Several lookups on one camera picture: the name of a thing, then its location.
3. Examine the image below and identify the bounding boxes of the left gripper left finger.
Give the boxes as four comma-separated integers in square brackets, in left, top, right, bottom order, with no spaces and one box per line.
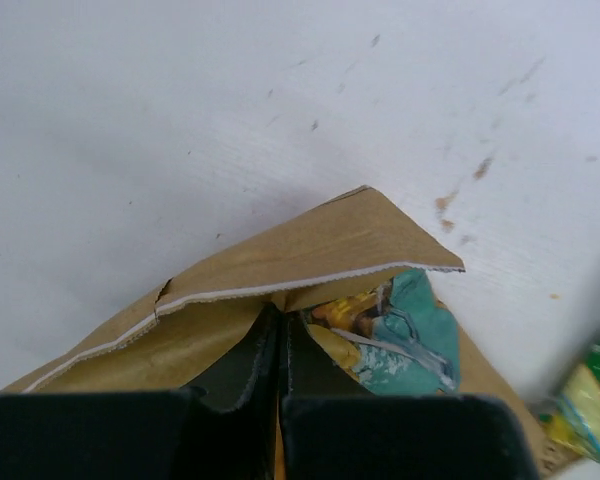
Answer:
[0,304,280,479]

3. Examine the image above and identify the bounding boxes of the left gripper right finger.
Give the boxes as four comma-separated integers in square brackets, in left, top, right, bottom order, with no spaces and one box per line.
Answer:
[279,317,539,479]

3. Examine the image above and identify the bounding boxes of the tan kettle chips bag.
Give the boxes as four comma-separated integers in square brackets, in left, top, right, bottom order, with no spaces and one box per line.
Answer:
[8,186,576,478]

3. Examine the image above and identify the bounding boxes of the green Fox's candy bag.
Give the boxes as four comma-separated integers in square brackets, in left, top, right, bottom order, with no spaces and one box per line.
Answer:
[540,336,600,463]

